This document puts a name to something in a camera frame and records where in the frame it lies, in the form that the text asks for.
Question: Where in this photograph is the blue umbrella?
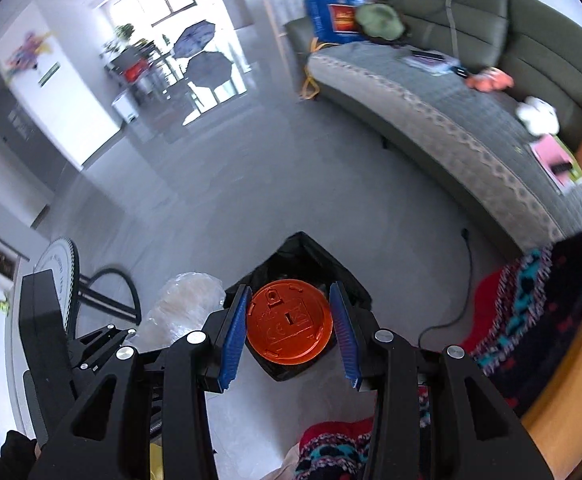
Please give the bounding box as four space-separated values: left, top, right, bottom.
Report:
172 20 217 59

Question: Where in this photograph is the green hat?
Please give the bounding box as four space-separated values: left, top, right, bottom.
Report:
355 4 405 41

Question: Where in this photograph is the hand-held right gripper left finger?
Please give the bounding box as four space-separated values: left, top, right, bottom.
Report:
28 284 253 480

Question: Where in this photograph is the orange round plastic lid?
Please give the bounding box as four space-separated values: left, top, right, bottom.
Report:
246 279 333 366

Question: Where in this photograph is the black power cable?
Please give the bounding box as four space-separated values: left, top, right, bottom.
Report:
417 228 475 350

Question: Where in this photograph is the white bin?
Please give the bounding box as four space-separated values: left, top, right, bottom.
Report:
111 91 140 124

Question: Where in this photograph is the colourful wall poster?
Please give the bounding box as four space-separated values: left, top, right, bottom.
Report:
5 31 54 77

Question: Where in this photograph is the purple flat package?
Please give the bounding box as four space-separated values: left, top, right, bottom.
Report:
402 54 460 77

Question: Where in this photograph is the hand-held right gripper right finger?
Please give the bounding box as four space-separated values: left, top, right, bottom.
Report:
328 281 554 480

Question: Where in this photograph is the dark side table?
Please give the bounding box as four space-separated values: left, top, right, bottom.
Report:
103 42 182 103

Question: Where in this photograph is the pink notebook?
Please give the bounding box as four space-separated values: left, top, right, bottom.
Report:
530 134 582 195

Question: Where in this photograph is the red box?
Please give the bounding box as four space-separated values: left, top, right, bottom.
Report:
122 60 151 81

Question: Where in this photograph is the white soft item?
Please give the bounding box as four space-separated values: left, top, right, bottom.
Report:
515 96 560 136

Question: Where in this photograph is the green sofa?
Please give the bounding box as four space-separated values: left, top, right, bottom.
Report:
283 0 582 261

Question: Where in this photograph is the black trash bag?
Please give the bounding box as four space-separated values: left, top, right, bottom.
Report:
223 231 373 383

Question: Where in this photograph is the yellow cable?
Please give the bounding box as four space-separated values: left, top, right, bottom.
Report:
299 74 323 102

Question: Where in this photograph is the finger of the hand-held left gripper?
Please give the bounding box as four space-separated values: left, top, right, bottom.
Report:
68 326 138 376

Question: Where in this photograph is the large crumpled clear plastic bag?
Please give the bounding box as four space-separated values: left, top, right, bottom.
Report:
140 272 227 357

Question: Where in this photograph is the grey quilted sofa cover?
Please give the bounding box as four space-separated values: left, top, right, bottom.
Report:
307 40 582 257

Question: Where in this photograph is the orange cloth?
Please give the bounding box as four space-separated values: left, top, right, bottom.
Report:
466 67 515 92

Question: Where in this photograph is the grey umbrella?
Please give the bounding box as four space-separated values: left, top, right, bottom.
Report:
186 51 235 92

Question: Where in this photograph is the blue shopping bag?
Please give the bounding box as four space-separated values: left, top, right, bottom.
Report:
305 0 367 44

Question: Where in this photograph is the potted plant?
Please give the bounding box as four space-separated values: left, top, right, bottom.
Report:
101 23 138 57

